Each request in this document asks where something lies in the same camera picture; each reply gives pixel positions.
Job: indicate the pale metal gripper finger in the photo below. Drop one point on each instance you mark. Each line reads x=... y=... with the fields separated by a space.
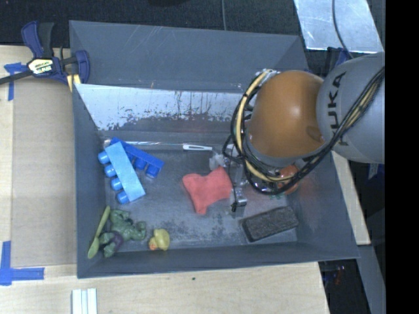
x=240 y=200
x=218 y=161

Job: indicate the red cloth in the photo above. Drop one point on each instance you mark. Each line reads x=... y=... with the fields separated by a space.
x=207 y=186

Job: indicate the dark green flat block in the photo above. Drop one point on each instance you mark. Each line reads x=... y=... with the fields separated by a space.
x=270 y=223

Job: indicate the dark blue toy brick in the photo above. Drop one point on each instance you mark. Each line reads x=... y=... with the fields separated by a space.
x=144 y=157

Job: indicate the yellow rubber duck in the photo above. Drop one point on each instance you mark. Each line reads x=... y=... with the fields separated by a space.
x=161 y=239

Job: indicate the light blue toy brick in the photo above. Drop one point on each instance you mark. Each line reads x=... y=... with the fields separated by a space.
x=124 y=172

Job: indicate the grey metal bin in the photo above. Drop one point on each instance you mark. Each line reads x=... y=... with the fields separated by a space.
x=183 y=61

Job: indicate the green toy figure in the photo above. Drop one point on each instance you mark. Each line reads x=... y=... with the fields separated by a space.
x=126 y=229

